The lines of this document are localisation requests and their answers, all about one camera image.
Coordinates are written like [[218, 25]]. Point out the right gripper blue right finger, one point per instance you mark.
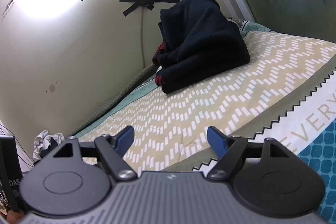
[[229, 150]]

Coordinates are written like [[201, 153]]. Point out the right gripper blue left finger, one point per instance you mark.
[[111, 150]]

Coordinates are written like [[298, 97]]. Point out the navy red striped sock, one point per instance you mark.
[[198, 42]]

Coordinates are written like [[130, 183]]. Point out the white crumpled garment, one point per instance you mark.
[[43, 140]]

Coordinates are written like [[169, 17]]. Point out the beige chevron bedsheet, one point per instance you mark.
[[171, 128]]

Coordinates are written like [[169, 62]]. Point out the teal patterned blanket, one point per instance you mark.
[[320, 156]]

